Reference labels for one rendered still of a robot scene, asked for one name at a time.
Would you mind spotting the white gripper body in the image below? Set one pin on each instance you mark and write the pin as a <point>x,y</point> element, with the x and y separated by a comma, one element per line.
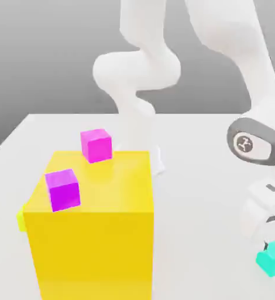
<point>256,218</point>

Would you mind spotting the small cyan cube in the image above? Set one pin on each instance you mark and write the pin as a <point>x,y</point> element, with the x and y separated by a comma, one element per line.
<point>274,262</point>

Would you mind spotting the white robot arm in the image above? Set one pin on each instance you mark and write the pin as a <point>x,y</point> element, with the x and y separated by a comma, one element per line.
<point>137,70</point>

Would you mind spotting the small magenta cube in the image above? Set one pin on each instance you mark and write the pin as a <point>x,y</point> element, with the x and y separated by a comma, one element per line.
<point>97,147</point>

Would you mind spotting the small purple cube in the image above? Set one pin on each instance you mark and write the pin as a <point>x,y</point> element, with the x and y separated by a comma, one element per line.
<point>63,194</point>

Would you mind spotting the small yellow-green cube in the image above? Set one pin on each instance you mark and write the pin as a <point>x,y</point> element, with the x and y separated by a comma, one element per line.
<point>21,219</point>

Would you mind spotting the large yellow box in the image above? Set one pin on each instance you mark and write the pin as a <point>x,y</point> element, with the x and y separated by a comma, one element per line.
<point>93,246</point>

